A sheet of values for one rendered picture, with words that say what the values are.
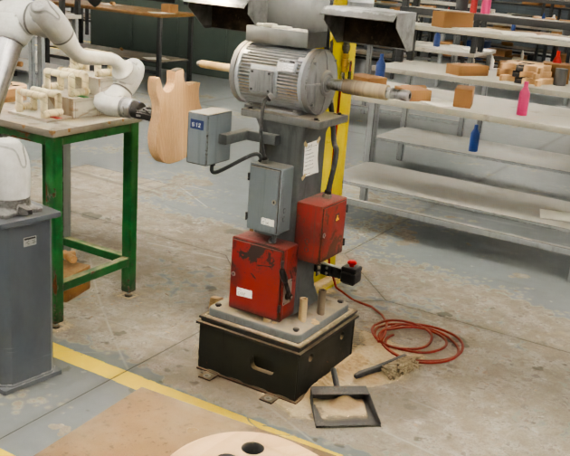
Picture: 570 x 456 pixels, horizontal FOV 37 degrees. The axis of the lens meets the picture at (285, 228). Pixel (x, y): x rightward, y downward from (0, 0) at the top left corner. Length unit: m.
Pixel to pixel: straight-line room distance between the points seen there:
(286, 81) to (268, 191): 0.42
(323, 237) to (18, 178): 1.18
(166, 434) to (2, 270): 1.93
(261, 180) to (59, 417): 1.18
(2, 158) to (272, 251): 1.07
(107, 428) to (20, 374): 2.03
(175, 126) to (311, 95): 0.69
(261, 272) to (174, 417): 1.86
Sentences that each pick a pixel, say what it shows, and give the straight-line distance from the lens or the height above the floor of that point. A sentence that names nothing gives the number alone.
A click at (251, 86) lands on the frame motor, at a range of 3.38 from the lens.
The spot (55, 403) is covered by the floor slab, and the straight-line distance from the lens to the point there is 3.49.
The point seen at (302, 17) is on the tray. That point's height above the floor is 1.48.
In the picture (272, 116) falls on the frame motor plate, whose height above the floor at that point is 1.11.
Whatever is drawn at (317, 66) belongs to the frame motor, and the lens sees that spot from 3.30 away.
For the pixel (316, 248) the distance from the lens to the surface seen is 3.39.
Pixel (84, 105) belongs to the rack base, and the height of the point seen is 0.99.
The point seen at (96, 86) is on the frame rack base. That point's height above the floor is 1.06.
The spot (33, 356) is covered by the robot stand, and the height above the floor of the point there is 0.12.
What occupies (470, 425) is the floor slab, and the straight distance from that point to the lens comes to 3.54.
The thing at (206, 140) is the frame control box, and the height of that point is 1.02.
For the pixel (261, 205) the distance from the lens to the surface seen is 3.36.
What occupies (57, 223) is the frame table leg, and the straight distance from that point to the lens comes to 3.91.
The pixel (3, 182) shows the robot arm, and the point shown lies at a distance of 3.36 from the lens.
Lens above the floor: 1.71
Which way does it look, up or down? 18 degrees down
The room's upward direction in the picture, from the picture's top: 4 degrees clockwise
